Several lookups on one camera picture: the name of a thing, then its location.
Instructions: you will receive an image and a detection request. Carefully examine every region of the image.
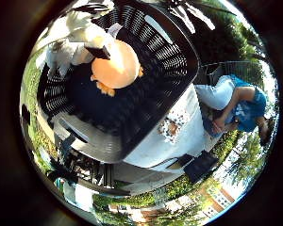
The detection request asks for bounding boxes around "distant building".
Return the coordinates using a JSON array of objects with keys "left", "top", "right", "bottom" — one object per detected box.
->
[{"left": 108, "top": 184, "right": 238, "bottom": 222}]

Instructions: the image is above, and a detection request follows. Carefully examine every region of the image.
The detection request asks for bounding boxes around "black box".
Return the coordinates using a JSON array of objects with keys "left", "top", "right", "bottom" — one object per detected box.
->
[{"left": 183, "top": 150, "right": 220, "bottom": 186}]

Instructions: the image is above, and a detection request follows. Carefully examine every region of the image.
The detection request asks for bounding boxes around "black metal fence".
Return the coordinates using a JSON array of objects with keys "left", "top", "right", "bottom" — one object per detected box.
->
[{"left": 198, "top": 60, "right": 266, "bottom": 87}]

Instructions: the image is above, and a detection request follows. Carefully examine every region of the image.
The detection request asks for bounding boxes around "person in blue shirt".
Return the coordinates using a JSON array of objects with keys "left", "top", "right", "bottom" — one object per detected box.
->
[{"left": 194, "top": 73, "right": 275, "bottom": 148}]

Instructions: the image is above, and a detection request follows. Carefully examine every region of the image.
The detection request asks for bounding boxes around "orange plush toy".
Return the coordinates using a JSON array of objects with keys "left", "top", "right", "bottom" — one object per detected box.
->
[{"left": 90, "top": 38, "right": 145, "bottom": 97}]

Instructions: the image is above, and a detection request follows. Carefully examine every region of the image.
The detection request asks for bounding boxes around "black slatted plastic basket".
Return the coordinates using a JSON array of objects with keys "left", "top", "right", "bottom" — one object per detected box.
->
[{"left": 36, "top": 0, "right": 201, "bottom": 162}]

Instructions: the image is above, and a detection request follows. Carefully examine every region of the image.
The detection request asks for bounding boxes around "blue and black equipment frame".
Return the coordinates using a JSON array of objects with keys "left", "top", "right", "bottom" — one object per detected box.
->
[{"left": 46, "top": 136, "right": 131, "bottom": 196}]

